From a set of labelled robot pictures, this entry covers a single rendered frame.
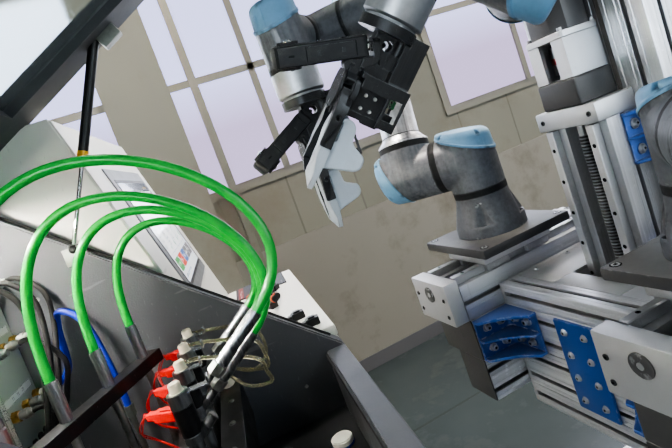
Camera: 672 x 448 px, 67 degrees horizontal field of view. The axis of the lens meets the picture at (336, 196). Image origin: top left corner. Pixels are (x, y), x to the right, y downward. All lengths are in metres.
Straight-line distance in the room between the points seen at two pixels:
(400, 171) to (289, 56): 0.58
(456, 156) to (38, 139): 0.80
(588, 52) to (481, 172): 0.30
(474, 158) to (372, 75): 0.51
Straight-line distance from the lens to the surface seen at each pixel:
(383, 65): 0.61
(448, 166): 1.09
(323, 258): 2.92
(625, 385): 0.76
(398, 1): 0.59
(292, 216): 2.87
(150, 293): 1.00
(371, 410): 0.80
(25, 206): 1.07
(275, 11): 0.79
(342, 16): 0.85
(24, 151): 1.07
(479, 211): 1.10
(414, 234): 3.14
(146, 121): 2.53
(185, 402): 0.71
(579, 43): 0.96
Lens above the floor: 1.33
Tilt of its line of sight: 6 degrees down
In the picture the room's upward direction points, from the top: 20 degrees counter-clockwise
